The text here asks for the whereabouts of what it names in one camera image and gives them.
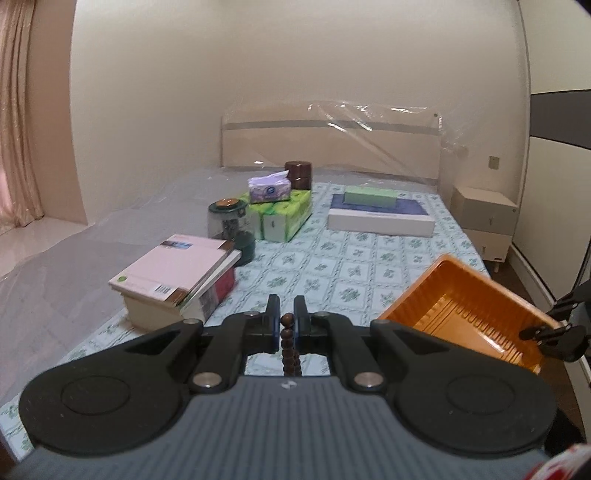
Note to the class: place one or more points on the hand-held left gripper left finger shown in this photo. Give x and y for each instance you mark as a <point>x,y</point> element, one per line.
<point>276,330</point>

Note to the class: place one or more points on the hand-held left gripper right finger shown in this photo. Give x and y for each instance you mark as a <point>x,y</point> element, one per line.
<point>298,330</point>

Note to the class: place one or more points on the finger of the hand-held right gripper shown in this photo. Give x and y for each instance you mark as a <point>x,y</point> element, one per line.
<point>570,302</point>
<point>540,333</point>

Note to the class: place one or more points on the orange plastic tray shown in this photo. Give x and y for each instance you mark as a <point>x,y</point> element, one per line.
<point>461,300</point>

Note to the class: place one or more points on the thin green spine book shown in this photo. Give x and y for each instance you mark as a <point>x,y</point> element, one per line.
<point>217,277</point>

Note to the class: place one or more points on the dark green glass jar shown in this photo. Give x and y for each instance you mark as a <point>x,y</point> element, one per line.
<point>244,249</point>

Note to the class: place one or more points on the green tissue pack bundle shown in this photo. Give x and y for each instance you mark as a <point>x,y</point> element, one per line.
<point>281,217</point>

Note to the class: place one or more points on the red white patterned clothing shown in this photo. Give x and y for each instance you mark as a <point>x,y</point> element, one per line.
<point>568,464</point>

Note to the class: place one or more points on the white wardrobe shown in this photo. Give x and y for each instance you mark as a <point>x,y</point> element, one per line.
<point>554,184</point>

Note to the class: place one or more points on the white nightstand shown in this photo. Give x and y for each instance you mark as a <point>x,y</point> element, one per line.
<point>480,217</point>

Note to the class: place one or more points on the pink cover book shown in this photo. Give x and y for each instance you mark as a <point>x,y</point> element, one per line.
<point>171,263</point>

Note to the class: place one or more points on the long white box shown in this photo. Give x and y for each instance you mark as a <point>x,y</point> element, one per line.
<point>378,224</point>

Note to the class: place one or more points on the purple tissue box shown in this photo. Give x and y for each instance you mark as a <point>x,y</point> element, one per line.
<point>270,190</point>

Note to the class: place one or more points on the green box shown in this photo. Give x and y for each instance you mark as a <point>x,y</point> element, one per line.
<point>369,197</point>

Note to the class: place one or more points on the brown cylindrical container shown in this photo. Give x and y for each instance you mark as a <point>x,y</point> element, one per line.
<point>299,173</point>

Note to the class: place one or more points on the flat blue box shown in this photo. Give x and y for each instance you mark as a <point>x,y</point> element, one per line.
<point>411,205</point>

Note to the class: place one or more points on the clear plastic wrap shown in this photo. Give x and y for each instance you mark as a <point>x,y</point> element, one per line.
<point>455,138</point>

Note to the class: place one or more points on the grey mattress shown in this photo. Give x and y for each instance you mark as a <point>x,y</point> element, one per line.
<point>69,277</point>

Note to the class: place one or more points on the pink curtain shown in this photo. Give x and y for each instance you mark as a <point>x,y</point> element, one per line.
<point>18,115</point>

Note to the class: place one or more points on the wall socket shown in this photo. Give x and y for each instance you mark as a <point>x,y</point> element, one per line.
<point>494,162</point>

